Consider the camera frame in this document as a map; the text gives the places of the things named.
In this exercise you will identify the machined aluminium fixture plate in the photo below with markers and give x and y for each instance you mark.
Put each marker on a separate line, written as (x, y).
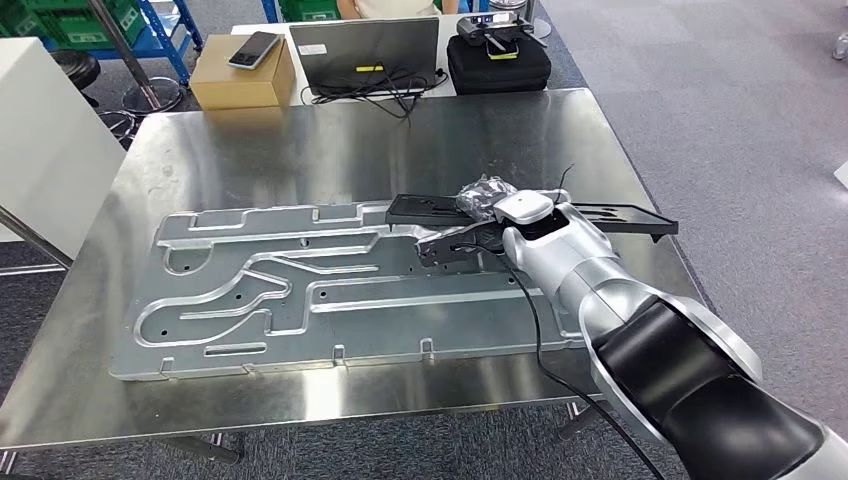
(397, 324)

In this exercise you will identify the stainless steel workbench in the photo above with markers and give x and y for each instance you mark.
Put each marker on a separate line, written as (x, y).
(331, 152)

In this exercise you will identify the black plastic panel part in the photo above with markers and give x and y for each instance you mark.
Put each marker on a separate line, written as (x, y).
(424, 210)

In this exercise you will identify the dark grey laptop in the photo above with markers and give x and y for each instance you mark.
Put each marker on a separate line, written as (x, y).
(364, 46)

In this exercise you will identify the green plastic crate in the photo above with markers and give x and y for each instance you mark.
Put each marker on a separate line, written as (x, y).
(308, 10)
(79, 23)

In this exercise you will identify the stainless steel table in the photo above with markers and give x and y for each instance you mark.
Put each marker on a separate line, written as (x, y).
(33, 236)

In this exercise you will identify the white cabinet block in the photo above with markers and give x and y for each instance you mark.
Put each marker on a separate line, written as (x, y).
(53, 146)

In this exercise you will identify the black smartphone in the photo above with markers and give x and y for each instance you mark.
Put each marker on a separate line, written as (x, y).
(255, 50)

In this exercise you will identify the black round stool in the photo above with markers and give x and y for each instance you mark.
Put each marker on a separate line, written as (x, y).
(76, 66)

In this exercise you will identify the white plinth with lit edges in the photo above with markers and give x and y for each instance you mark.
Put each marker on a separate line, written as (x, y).
(842, 175)

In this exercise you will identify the grey handheld controller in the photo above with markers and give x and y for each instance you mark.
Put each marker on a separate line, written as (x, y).
(497, 30)

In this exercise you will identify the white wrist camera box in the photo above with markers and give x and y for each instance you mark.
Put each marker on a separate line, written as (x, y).
(523, 206)

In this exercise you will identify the blue metal shelf rack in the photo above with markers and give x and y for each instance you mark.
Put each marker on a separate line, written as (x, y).
(132, 48)

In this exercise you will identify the brown cardboard box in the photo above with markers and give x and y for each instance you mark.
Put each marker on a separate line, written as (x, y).
(245, 86)

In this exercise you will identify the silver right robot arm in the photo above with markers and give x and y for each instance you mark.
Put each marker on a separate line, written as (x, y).
(662, 358)

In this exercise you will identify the black zip carry case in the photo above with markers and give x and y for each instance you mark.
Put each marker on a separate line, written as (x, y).
(497, 73)

